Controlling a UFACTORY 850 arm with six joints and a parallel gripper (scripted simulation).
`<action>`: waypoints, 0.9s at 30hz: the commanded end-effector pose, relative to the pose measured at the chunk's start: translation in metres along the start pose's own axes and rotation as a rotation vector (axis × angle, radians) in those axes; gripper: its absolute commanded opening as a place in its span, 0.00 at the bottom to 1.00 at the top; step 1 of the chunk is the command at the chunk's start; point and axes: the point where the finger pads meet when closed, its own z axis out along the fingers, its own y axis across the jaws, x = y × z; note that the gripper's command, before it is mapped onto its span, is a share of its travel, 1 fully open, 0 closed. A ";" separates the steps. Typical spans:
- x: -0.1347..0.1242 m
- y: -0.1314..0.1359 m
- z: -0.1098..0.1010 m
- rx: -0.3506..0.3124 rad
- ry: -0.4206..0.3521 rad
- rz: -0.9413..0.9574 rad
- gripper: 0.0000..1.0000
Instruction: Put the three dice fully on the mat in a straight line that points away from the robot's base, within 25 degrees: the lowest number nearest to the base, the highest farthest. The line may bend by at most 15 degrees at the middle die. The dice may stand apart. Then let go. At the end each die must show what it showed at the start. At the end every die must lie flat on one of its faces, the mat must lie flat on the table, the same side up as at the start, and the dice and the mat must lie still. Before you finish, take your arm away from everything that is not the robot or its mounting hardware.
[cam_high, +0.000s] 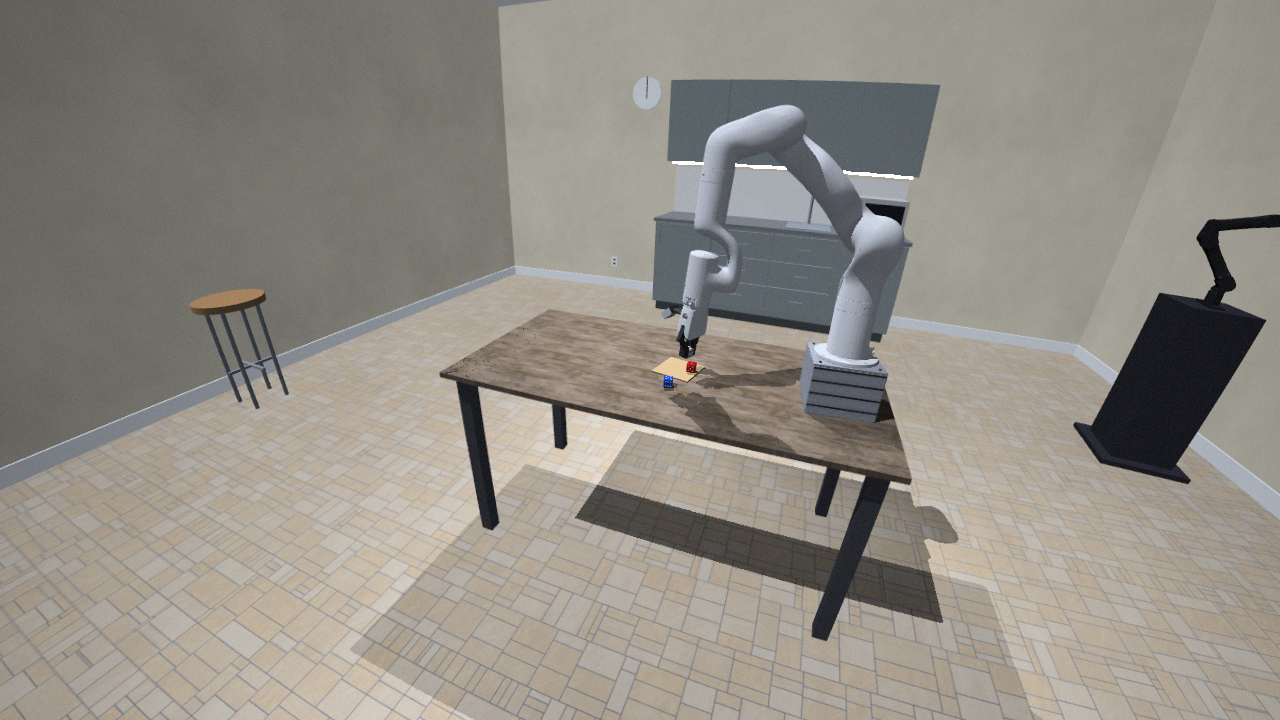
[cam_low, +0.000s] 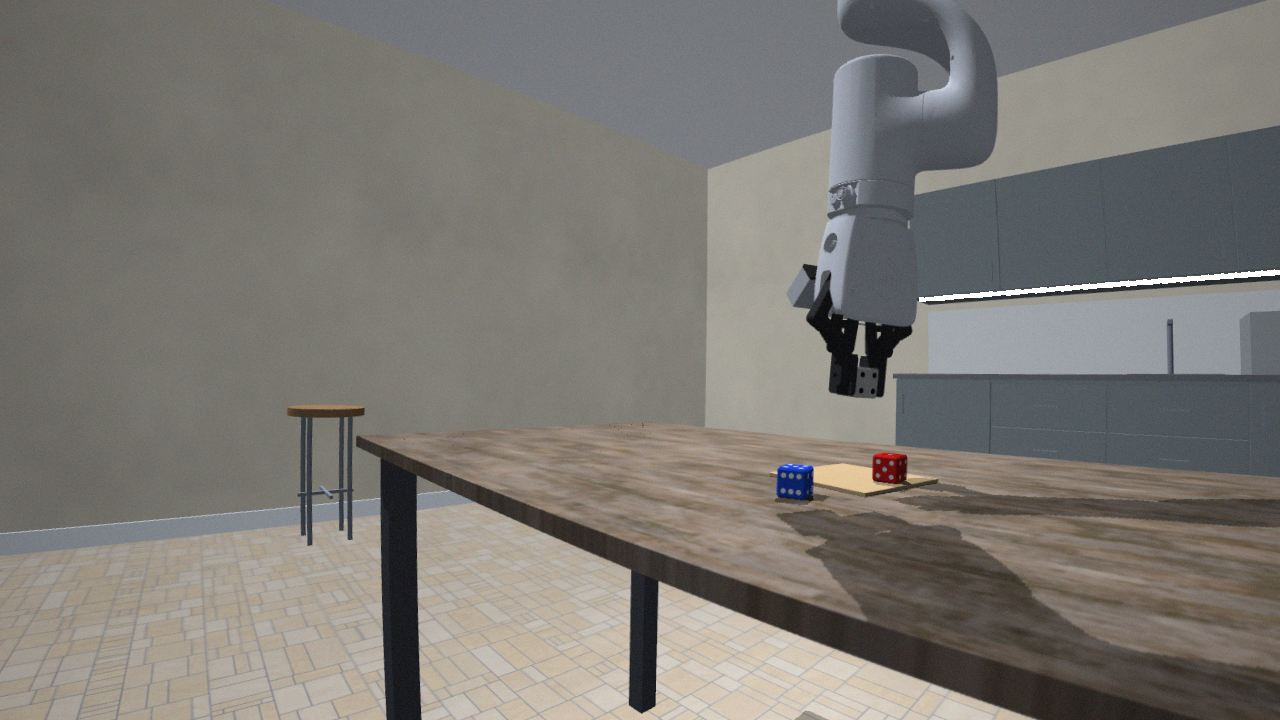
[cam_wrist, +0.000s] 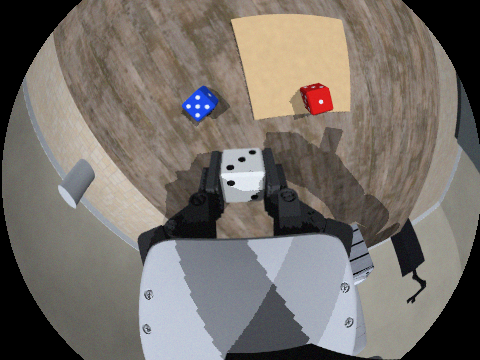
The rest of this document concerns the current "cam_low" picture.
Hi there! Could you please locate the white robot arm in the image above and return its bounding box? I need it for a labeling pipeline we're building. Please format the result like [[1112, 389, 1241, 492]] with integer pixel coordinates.
[[827, 0, 998, 222]]

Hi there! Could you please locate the beige flat mat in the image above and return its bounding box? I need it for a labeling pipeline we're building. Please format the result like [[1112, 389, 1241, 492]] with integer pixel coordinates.
[[814, 462, 938, 497]]

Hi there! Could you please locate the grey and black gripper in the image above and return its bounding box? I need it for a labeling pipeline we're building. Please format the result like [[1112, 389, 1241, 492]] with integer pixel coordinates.
[[806, 211, 916, 397]]

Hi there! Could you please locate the blue die with white pips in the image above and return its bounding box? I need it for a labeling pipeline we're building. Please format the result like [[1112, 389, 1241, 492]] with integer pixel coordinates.
[[777, 464, 814, 500]]

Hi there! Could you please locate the red die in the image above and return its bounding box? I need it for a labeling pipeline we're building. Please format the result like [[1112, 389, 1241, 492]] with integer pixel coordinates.
[[872, 454, 908, 484]]

